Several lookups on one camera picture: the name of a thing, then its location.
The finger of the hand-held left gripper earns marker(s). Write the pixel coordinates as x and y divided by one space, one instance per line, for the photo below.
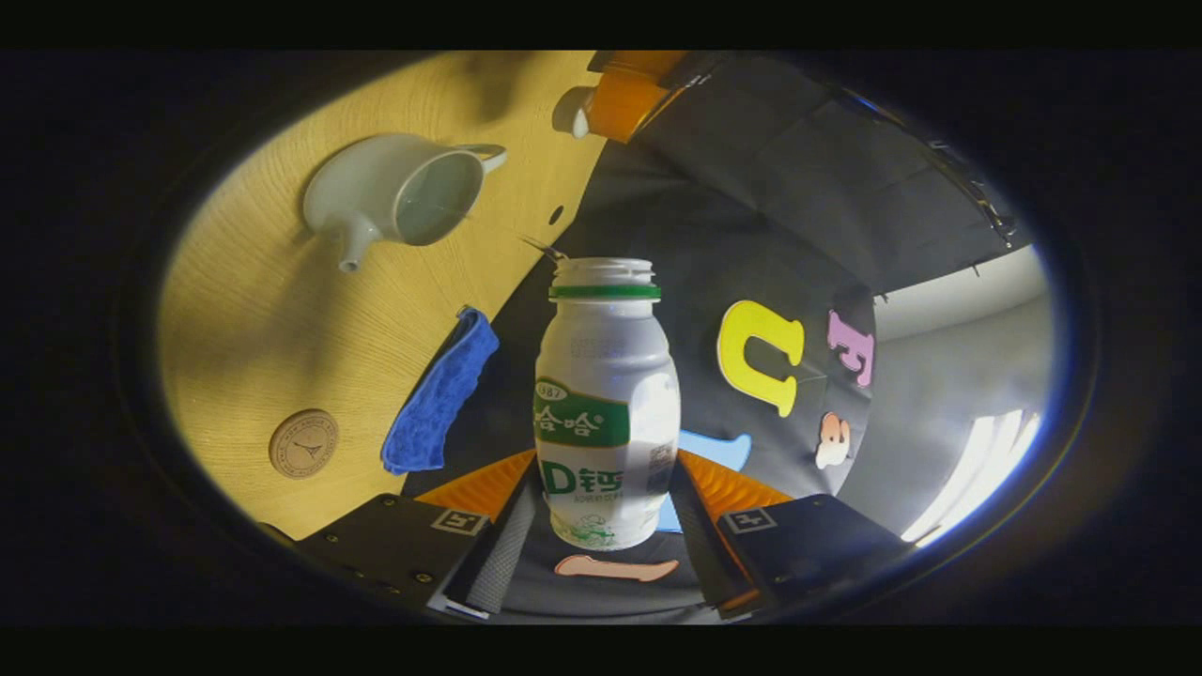
629 99

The white water bottle green label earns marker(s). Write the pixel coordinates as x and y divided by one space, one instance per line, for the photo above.
601 357

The white ceramic teacup with spout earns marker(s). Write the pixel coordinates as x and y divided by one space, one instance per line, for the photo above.
362 188

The blue towel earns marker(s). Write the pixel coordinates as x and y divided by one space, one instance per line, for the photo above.
441 394

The white teacup lid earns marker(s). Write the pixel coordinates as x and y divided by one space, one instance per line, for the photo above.
581 122

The black backdrop cloth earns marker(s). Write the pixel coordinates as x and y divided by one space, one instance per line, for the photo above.
751 188

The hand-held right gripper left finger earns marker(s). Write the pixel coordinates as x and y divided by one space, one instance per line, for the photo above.
493 563

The round wooden coaster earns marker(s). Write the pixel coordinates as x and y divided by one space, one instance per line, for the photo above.
303 444

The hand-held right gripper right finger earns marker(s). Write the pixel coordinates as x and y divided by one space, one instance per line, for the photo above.
700 554

